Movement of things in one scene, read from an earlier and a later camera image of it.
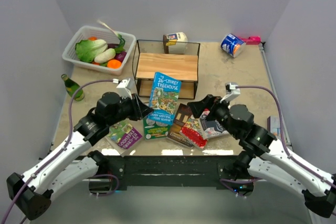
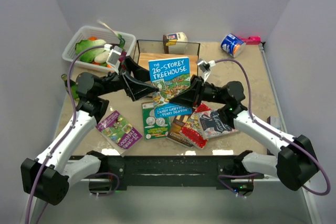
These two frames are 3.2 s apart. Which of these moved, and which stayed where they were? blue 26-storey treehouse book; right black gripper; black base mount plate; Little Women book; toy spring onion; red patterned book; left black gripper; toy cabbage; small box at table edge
Moved: right black gripper; left black gripper; blue 26-storey treehouse book
Stayed: toy cabbage; Little Women book; black base mount plate; red patterned book; toy spring onion; small box at table edge
